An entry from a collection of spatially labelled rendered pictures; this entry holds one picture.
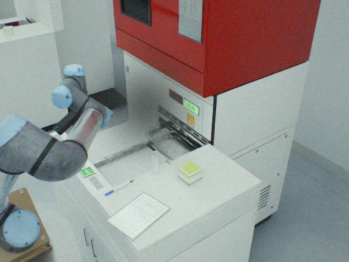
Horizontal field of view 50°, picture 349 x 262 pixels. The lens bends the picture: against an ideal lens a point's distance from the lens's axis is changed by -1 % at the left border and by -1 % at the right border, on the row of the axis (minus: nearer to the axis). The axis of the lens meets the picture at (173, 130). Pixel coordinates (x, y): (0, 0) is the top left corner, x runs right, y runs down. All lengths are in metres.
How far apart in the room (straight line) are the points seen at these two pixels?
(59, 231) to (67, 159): 0.70
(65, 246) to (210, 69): 0.94
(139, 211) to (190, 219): 0.20
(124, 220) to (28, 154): 0.58
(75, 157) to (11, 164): 0.16
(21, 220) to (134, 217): 0.40
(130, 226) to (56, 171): 0.51
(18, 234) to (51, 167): 0.41
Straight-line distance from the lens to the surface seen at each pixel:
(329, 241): 2.84
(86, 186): 1.63
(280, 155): 2.40
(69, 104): 1.34
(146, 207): 1.49
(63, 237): 1.64
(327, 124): 3.26
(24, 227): 1.35
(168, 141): 1.98
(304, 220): 2.91
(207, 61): 1.59
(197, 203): 1.51
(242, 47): 1.72
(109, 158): 1.95
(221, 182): 1.61
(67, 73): 1.42
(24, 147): 0.99
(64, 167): 1.00
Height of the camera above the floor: 2.02
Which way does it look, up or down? 33 degrees down
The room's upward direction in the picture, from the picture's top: straight up
